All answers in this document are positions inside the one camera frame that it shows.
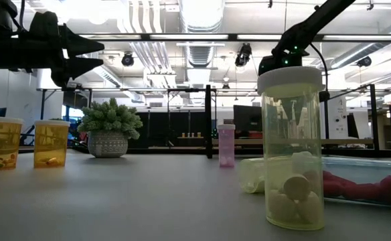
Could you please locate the black partition wall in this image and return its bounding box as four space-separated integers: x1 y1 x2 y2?
128 112 213 148

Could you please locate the wooden shelf board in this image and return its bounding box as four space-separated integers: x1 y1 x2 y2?
212 138 374 147

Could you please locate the yellow-green pill bottle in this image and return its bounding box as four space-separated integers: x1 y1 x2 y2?
239 157 266 194
256 66 326 231

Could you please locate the clear bottle with red pills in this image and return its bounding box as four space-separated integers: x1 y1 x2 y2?
321 156 391 206

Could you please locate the pink pill bottle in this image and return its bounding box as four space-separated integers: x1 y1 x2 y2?
217 124 236 168

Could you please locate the green plant in grey pot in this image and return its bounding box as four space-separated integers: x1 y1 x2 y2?
77 97 143 159

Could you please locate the silver ceiling duct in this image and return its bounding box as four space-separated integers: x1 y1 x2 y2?
178 0 226 70

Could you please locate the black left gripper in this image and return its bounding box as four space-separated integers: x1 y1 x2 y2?
0 24 104 89

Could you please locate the black upright shelf post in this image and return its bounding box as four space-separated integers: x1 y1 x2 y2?
204 84 214 159

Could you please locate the white pillar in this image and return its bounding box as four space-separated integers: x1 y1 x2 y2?
327 95 349 140

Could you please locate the black ceiling spotlight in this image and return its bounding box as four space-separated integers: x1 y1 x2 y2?
121 52 135 67
356 56 373 68
234 42 252 68

